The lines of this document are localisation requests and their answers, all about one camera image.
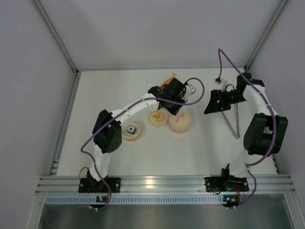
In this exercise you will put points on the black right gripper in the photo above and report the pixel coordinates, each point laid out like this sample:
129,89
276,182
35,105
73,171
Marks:
219,100

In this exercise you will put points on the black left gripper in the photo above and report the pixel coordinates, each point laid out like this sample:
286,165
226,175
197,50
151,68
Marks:
173,86

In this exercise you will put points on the cream lid pink smiley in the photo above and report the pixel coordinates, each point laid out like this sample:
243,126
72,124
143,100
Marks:
181,119

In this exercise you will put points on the black white sushi piece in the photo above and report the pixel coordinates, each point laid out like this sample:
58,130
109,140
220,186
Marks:
131,129

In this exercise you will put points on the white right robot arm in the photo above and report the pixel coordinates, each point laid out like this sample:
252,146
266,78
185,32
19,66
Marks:
265,133

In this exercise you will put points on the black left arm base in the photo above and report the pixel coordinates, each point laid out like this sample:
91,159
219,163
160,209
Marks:
114,184

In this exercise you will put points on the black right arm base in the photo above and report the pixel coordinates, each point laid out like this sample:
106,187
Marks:
218,185

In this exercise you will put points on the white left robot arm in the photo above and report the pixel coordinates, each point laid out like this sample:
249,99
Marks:
107,131

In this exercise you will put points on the cream lid orange smiley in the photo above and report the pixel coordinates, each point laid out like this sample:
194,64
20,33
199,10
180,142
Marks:
158,118

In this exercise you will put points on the orange boat-shaped dish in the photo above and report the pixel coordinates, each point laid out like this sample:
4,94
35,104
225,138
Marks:
166,82

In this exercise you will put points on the cream bowl orange base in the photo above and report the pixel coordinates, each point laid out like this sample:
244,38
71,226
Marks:
135,136

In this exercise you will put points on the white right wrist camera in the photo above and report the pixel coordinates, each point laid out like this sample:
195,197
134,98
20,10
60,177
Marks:
223,83

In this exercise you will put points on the grey slotted cable duct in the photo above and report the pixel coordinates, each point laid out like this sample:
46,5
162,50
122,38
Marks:
138,199

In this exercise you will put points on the right aluminium frame post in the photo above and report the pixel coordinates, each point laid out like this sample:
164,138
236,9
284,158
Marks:
271,23

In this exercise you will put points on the aluminium frame post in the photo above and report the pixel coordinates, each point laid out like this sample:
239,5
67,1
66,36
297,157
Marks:
54,33
271,23

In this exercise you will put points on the left aluminium frame post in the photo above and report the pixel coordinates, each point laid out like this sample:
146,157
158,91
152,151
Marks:
54,33

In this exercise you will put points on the aluminium mounting rail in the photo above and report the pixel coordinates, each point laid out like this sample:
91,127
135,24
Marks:
169,185

